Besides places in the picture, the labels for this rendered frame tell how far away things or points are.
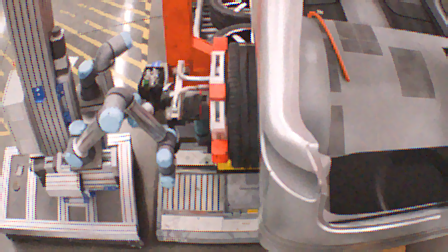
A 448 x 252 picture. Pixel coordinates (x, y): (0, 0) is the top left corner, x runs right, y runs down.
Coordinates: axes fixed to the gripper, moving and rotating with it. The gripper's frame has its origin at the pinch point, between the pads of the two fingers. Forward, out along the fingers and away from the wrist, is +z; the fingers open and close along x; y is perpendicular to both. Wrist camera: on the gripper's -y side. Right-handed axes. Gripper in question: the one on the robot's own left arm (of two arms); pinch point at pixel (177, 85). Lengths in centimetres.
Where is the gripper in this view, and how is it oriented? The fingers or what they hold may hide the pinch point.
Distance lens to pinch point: 326.4
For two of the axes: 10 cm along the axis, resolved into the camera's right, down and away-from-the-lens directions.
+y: 0.4, 6.8, 7.3
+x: 6.9, 5.1, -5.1
